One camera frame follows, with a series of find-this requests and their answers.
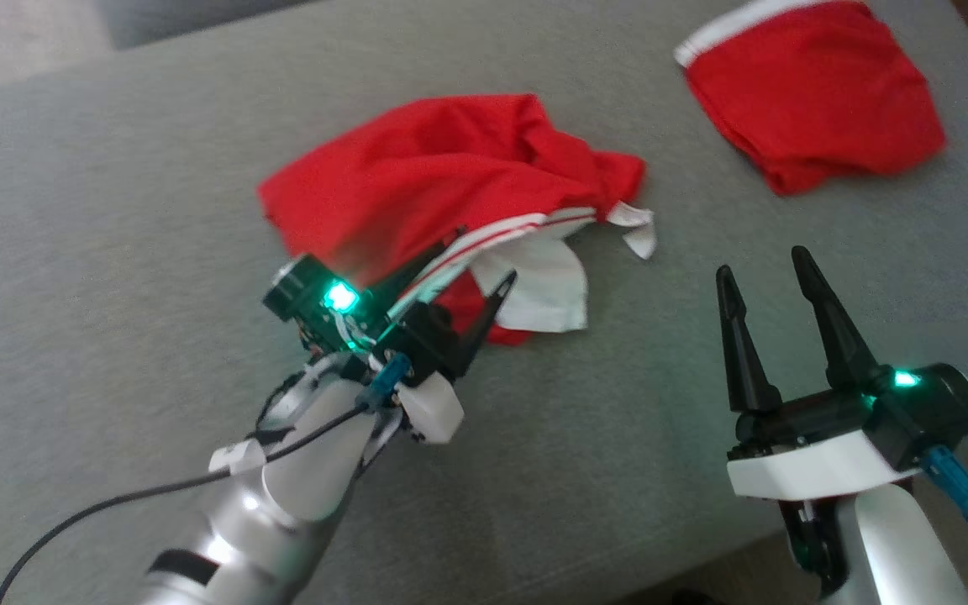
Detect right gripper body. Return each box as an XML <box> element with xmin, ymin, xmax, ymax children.
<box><xmin>728</xmin><ymin>391</ymin><xmax>922</xmax><ymax>501</ymax></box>

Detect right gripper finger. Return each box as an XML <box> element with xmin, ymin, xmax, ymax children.
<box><xmin>718</xmin><ymin>266</ymin><xmax>783</xmax><ymax>414</ymax></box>
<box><xmin>792</xmin><ymin>246</ymin><xmax>886</xmax><ymax>389</ymax></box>

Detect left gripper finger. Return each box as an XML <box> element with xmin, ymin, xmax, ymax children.
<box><xmin>366</xmin><ymin>227</ymin><xmax>468</xmax><ymax>317</ymax></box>
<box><xmin>450</xmin><ymin>271</ymin><xmax>518</xmax><ymax>377</ymax></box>

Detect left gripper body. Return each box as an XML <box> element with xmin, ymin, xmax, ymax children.
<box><xmin>366</xmin><ymin>302</ymin><xmax>466</xmax><ymax>445</ymax></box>

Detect red shirt with striped trim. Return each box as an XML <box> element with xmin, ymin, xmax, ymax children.
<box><xmin>257</xmin><ymin>94</ymin><xmax>657</xmax><ymax>347</ymax></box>

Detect red shorts with white stripes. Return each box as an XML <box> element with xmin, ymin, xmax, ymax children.
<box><xmin>674</xmin><ymin>0</ymin><xmax>947</xmax><ymax>197</ymax></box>

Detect large grey sofa seat cushion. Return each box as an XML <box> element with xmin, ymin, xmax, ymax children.
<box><xmin>0</xmin><ymin>0</ymin><xmax>968</xmax><ymax>605</ymax></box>

